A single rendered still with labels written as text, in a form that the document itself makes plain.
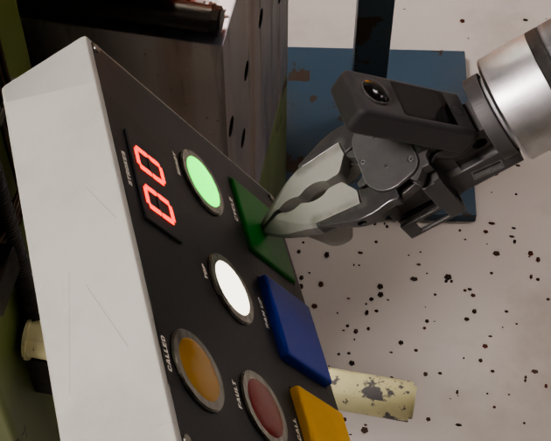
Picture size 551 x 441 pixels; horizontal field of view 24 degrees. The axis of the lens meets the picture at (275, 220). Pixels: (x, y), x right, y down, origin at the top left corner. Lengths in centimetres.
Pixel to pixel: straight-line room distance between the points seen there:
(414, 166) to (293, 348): 17
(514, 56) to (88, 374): 41
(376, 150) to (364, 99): 9
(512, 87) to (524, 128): 3
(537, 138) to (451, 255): 130
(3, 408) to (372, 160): 63
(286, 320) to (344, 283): 125
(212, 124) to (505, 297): 95
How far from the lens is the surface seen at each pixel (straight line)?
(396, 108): 95
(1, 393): 146
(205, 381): 81
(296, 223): 102
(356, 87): 94
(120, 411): 78
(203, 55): 133
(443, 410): 212
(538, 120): 98
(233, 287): 93
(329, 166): 103
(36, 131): 92
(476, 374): 216
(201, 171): 99
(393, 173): 100
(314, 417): 94
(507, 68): 99
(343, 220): 100
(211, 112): 140
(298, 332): 100
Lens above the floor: 187
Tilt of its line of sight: 55 degrees down
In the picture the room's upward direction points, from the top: straight up
